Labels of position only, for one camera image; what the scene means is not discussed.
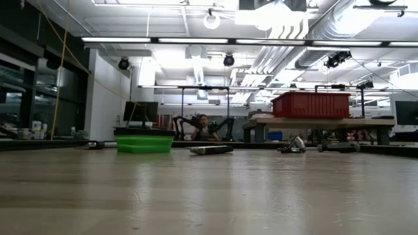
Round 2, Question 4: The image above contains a grey flat stack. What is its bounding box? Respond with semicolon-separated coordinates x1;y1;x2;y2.
248;110;274;119

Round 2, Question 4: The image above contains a dark grey bar object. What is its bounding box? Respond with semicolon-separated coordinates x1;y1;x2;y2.
317;141;361;153

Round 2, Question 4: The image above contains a yellow hanging cable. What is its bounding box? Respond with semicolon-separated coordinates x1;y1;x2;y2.
50;0;70;141
36;0;131;102

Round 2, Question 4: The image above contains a silver and black device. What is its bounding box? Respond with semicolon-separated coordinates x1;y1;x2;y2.
277;136;307;154

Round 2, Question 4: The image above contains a grey oblong device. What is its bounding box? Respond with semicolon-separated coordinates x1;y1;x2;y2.
188;145;234;156

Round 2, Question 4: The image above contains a black desk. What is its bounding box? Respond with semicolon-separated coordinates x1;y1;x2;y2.
113;126;180;141

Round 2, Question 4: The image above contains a silver ventilation duct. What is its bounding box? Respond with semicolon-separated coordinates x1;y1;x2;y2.
295;0;383;70

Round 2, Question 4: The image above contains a wooden workbench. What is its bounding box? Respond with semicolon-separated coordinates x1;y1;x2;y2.
243;116;398;146

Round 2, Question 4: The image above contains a round white ceiling lamp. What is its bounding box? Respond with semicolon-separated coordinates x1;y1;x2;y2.
202;8;221;31

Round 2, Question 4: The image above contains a long ceiling light strip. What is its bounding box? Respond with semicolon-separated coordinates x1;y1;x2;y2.
81;37;418;47

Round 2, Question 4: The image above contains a black station frame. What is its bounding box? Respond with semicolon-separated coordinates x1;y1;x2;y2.
314;80;375;118
178;85;231;141

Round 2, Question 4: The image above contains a black ceiling track fixture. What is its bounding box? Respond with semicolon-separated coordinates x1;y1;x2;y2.
352;0;409;18

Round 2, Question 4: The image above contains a person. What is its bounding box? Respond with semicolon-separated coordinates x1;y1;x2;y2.
191;114;219;142

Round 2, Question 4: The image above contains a red plastic crate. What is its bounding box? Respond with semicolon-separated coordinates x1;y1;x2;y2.
270;91;351;119

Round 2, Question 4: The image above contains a black computer monitor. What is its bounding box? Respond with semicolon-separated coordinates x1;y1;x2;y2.
394;100;418;127
123;101;159;128

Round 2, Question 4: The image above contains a silver rod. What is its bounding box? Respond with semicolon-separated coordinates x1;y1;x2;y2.
87;140;118;150

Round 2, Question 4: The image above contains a green plastic bin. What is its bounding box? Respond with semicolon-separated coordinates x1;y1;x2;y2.
115;135;174;154

